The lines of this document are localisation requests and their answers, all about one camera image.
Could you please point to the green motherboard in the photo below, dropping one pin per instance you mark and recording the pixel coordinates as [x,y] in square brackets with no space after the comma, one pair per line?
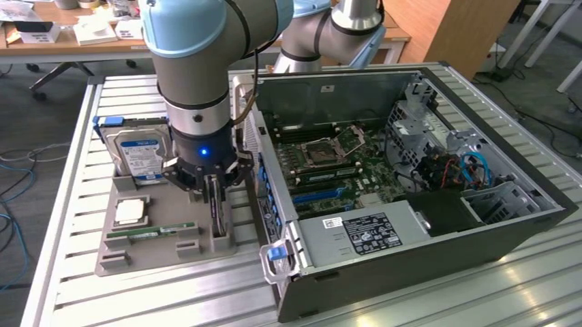
[377,180]

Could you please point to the silver chipset heatsink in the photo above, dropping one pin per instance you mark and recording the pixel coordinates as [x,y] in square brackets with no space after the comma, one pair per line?
[374,200]

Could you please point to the white table frame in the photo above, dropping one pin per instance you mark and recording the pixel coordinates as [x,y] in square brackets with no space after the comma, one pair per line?
[522,34]

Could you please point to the hard disk blue carrier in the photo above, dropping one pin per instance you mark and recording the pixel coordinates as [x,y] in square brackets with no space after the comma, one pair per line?
[136,153]

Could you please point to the grey power supply unit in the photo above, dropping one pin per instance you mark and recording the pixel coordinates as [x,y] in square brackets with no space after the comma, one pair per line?
[327,245]

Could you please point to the wooden desk white frame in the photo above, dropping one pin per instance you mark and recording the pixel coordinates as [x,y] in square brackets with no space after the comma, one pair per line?
[46,49]

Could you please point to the grey cup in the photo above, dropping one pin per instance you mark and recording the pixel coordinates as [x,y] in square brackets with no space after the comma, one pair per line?
[66,4]

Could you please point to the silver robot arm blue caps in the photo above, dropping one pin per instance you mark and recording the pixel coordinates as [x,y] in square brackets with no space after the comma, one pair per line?
[195,51]

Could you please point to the silver disk bay cage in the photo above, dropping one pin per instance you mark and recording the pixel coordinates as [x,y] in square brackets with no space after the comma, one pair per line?
[409,143]

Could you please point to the wooden cabinet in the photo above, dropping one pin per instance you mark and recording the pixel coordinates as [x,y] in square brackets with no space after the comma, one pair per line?
[492,41]

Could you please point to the black power strip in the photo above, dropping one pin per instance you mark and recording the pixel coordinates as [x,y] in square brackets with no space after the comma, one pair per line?
[500,75]

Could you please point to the tape roll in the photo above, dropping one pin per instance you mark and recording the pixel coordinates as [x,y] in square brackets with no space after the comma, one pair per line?
[87,4]

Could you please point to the blue expansion slot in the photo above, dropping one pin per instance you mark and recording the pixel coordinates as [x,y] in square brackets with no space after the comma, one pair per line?
[318,196]

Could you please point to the silver drive bracket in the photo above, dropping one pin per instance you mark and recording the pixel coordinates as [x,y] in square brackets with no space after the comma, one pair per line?
[500,204]

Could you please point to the white open box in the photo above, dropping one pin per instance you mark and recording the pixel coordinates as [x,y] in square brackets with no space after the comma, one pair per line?
[91,34]

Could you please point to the blue case latch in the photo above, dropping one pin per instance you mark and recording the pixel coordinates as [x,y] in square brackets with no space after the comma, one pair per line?
[275,254]

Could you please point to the white wall device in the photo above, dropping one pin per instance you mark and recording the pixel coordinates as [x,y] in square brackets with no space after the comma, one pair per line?
[494,58]

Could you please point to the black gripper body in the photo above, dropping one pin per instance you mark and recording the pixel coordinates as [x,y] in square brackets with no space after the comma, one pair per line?
[205,153]

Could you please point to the CPU socket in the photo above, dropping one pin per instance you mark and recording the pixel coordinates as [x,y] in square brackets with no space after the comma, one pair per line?
[321,151]

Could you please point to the green GPU card black cooler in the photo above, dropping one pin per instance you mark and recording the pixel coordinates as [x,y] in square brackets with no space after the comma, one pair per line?
[218,211]

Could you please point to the white labelled box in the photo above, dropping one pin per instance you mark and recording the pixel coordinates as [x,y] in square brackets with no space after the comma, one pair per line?
[131,29]

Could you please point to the silver socket cover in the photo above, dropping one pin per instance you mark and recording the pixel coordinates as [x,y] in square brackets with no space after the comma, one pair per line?
[353,139]

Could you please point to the black open PC case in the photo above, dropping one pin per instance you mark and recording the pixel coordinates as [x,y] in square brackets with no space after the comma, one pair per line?
[409,272]

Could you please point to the silver CPU chip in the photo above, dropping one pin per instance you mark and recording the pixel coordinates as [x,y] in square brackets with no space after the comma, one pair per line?
[130,213]

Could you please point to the black caster desk leg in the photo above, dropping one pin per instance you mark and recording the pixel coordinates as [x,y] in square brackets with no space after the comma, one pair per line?
[55,73]

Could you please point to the grey parts rack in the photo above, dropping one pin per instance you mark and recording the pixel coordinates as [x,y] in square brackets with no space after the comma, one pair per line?
[173,211]

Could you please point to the white box black lid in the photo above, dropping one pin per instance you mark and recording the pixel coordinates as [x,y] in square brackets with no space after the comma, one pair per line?
[39,35]

